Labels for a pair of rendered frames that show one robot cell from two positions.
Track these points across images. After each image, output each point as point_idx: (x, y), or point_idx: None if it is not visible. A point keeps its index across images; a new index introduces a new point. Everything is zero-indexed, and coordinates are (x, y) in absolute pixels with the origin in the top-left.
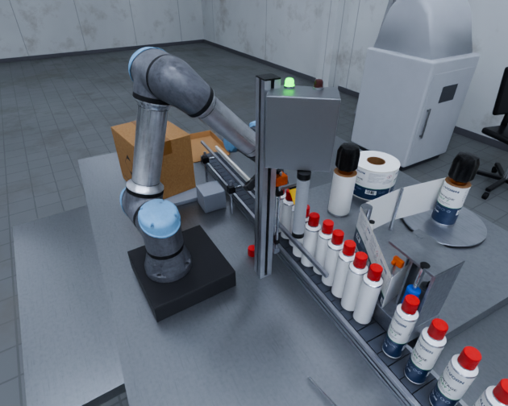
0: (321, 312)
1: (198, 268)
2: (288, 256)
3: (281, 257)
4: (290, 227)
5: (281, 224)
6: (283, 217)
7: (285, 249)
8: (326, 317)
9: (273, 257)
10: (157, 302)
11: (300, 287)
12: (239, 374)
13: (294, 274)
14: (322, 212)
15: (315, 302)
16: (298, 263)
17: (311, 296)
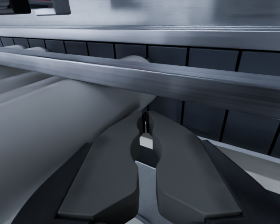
0: None
1: None
2: (42, 31)
3: (85, 26)
4: (2, 82)
5: (10, 62)
6: (9, 92)
7: (63, 40)
8: None
9: (101, 10)
10: None
11: (27, 18)
12: None
13: (43, 26)
14: (150, 214)
15: (7, 24)
16: (24, 41)
17: (14, 25)
